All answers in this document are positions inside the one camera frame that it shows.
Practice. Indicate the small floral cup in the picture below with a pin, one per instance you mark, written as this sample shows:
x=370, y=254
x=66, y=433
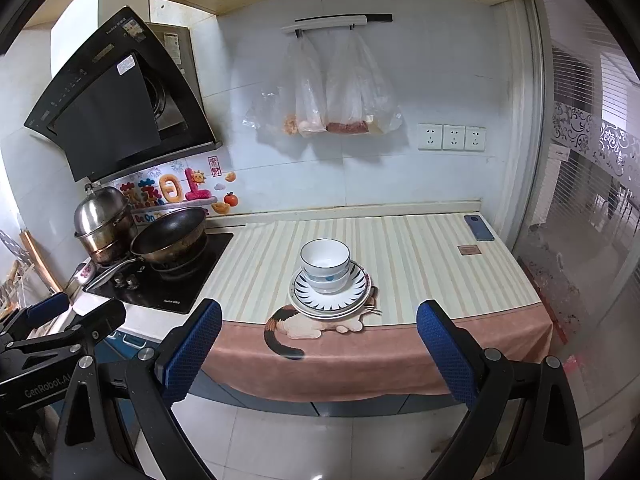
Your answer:
x=85, y=271

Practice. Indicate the black frying pan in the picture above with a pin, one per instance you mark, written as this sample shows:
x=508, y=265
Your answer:
x=170, y=235

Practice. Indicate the wooden cutting board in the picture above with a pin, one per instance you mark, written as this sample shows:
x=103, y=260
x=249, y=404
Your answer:
x=37, y=260

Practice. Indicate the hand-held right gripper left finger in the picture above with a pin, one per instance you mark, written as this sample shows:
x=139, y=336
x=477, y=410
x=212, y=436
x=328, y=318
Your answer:
x=195, y=350

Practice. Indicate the colourful letter wall sticker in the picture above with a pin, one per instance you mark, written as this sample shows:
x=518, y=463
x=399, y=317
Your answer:
x=147, y=215

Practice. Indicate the white bowl blue rim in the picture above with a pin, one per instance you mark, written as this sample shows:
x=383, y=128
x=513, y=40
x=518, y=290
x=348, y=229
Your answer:
x=325, y=287
x=325, y=255

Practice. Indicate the striped cat tablecloth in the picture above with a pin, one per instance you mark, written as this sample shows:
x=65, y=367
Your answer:
x=425, y=270

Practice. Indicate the glass sliding door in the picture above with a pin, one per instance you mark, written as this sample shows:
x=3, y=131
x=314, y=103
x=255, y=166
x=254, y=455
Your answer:
x=575, y=210

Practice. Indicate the white floral deep plate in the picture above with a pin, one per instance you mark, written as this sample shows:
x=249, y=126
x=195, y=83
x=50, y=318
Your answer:
x=330, y=315
x=369, y=300

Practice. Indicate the black range hood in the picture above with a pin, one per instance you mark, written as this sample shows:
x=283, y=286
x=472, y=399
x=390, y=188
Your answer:
x=115, y=105

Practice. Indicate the small brown card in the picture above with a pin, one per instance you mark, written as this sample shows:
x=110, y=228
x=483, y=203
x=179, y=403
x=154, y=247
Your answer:
x=469, y=250

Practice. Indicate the orange fruit wall sticker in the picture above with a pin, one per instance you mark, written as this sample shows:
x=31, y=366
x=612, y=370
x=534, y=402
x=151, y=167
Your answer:
x=231, y=199

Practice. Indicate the stainless steel steamer pot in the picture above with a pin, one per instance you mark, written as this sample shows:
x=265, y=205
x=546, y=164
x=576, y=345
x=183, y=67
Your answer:
x=102, y=220

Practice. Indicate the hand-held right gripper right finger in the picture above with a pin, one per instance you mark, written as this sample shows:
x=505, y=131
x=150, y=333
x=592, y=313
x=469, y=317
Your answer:
x=445, y=350

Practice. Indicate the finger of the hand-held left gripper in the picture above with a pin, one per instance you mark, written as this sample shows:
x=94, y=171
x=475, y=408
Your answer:
x=47, y=307
x=95, y=320

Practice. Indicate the clear plastic bag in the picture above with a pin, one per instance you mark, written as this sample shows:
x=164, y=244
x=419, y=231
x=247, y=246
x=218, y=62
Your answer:
x=305, y=95
x=357, y=90

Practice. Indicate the red seal wall sticker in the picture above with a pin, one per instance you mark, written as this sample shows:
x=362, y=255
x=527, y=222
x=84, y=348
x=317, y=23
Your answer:
x=214, y=166

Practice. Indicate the red letter wall sticker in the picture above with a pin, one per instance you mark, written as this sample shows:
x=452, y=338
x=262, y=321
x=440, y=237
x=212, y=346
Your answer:
x=195, y=186

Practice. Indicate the gold ingot wall sticker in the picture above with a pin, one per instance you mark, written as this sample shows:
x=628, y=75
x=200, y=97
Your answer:
x=220, y=208

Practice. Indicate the blue smartphone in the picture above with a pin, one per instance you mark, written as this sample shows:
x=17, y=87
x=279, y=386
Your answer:
x=478, y=228

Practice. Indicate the white wall hook rail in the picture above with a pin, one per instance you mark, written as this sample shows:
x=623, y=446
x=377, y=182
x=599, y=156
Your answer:
x=330, y=24

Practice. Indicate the black cooktop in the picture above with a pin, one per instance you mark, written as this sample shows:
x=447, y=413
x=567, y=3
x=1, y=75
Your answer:
x=190, y=280

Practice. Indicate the white wall socket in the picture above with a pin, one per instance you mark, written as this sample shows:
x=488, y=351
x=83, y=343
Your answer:
x=430, y=136
x=475, y=138
x=453, y=137

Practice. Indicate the white blue-striped plate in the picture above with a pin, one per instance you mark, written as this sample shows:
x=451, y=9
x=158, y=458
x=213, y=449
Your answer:
x=357, y=280

